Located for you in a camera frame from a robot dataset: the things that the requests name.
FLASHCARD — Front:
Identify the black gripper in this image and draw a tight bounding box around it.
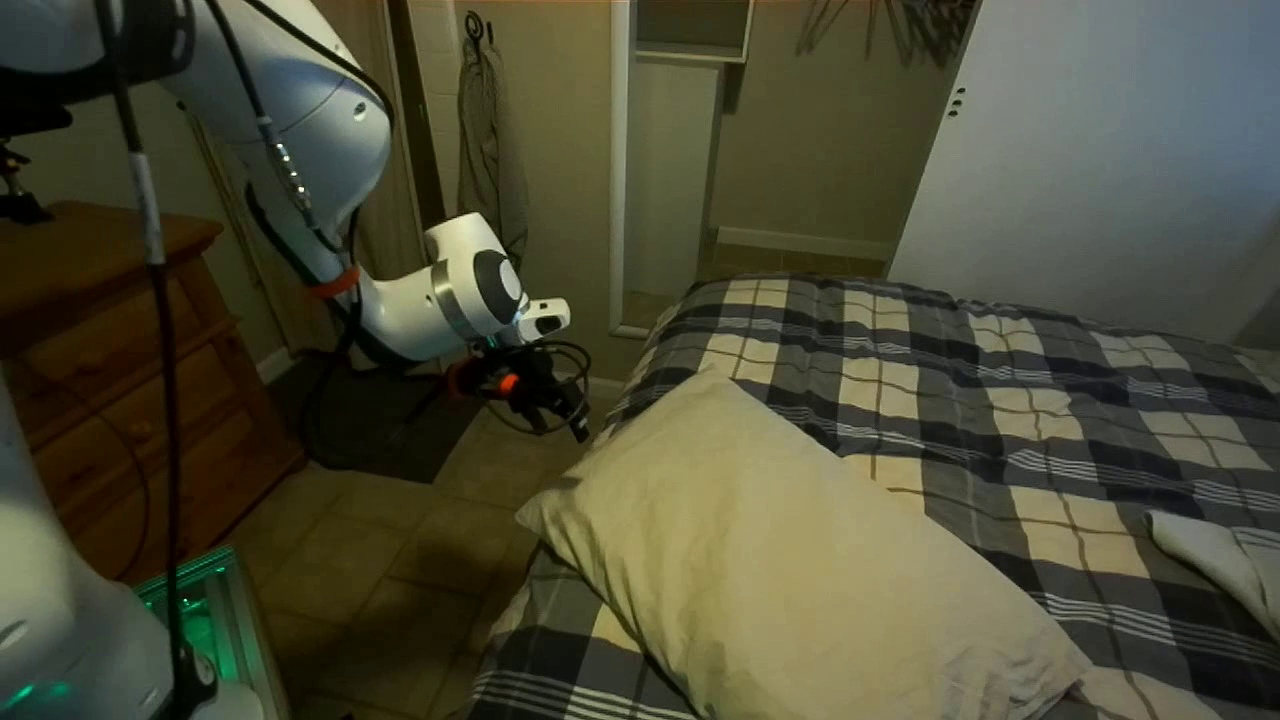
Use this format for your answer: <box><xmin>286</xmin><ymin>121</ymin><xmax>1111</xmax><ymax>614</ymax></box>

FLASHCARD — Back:
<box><xmin>455</xmin><ymin>336</ymin><xmax>595</xmax><ymax>449</ymax></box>

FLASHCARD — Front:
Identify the white pillow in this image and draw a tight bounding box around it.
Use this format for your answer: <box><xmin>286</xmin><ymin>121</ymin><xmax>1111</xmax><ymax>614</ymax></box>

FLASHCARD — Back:
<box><xmin>511</xmin><ymin>372</ymin><xmax>1096</xmax><ymax>720</ymax></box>

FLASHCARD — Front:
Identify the dark floor mat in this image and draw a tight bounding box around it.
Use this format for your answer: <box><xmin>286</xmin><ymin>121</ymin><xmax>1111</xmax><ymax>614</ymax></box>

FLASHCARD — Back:
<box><xmin>273</xmin><ymin>348</ymin><xmax>488</xmax><ymax>488</ymax></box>

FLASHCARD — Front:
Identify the black stand pole white tape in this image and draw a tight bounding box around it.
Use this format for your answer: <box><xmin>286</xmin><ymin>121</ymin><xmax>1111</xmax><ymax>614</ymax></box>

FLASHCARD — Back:
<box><xmin>87</xmin><ymin>0</ymin><xmax>220</xmax><ymax>720</ymax></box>

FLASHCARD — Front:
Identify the plaid checkered comforter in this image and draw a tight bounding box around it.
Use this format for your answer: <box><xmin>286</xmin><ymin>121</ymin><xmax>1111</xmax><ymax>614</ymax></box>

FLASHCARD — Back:
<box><xmin>463</xmin><ymin>272</ymin><xmax>1280</xmax><ymax>720</ymax></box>

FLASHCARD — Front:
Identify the brown wooden dresser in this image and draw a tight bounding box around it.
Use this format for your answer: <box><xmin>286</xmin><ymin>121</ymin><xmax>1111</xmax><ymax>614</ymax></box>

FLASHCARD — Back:
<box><xmin>0</xmin><ymin>197</ymin><xmax>307</xmax><ymax>591</ymax></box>

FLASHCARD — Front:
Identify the white closet door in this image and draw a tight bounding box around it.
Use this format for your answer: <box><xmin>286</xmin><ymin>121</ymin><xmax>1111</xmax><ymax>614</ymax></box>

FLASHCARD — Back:
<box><xmin>884</xmin><ymin>0</ymin><xmax>1280</xmax><ymax>348</ymax></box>

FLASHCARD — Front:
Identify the white folded sheet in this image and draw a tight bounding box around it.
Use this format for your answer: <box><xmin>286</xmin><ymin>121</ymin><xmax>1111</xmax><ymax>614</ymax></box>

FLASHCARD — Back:
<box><xmin>1145</xmin><ymin>504</ymin><xmax>1280</xmax><ymax>648</ymax></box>

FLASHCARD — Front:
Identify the white door frame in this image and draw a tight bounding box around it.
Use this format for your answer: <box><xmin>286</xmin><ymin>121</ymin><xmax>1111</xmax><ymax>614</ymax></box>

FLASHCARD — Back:
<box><xmin>610</xmin><ymin>0</ymin><xmax>755</xmax><ymax>336</ymax></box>

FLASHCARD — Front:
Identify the aluminium robot mount platform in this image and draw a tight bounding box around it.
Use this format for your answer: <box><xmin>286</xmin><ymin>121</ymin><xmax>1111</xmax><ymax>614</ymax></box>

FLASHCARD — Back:
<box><xmin>128</xmin><ymin>541</ymin><xmax>296</xmax><ymax>720</ymax></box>

